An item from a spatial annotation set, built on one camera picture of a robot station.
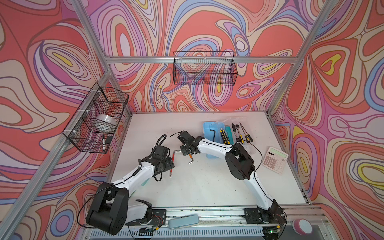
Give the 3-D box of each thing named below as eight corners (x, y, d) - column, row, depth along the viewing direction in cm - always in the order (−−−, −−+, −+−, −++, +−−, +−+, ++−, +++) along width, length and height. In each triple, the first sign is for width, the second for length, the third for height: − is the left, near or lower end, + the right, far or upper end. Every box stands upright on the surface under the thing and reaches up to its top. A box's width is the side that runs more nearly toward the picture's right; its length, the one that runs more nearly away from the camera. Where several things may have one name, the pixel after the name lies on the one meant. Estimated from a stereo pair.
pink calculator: (261, 163, 94) (263, 161, 91) (268, 148, 101) (270, 146, 98) (279, 174, 90) (282, 172, 87) (285, 157, 97) (288, 155, 94)
